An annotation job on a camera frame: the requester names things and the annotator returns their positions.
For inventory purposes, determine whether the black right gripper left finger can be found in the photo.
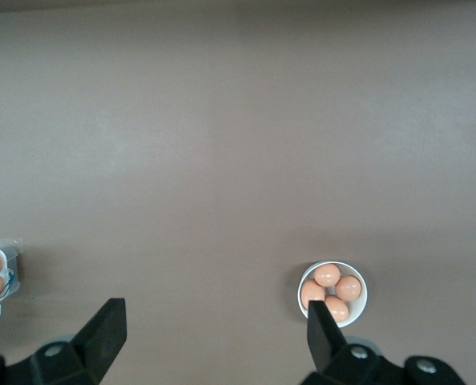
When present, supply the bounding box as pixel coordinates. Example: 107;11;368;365
0;297;127;385

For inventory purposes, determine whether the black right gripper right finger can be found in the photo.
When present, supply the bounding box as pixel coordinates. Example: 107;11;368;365
300;299;467;385

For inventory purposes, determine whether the clear adhesive tape strip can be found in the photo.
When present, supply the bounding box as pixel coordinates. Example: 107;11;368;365
0;238;24;254

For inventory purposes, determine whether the white round bowl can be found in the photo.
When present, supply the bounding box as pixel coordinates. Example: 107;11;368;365
297;261;369;329

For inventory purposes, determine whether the clear plastic egg carton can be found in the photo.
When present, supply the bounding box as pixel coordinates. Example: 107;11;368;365
0;238;24;330

